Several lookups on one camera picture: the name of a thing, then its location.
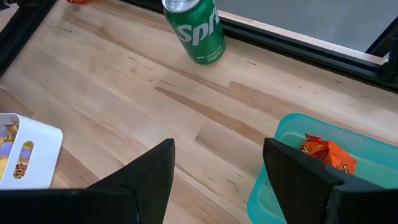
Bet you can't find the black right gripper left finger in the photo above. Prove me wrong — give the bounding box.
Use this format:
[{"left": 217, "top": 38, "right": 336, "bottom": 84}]
[{"left": 0, "top": 139, "right": 177, "bottom": 224}]

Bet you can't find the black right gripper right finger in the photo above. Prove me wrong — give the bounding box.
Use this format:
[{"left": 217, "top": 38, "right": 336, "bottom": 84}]
[{"left": 262, "top": 138, "right": 398, "bottom": 224}]

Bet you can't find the white plastic bin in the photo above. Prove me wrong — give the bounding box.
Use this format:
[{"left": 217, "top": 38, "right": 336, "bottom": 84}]
[{"left": 0, "top": 113, "right": 64, "bottom": 190}]

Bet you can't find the light translucent teal bin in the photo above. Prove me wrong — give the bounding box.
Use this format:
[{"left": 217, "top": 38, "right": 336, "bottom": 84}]
[{"left": 247, "top": 113, "right": 398, "bottom": 224}]

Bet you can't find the green Sprite can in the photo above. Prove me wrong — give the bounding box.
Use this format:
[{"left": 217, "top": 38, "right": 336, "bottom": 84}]
[{"left": 161, "top": 0, "right": 227, "bottom": 65}]

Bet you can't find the black frame clamp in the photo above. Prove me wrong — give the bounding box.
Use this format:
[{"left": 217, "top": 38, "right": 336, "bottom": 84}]
[{"left": 365, "top": 17, "right": 398, "bottom": 91}]

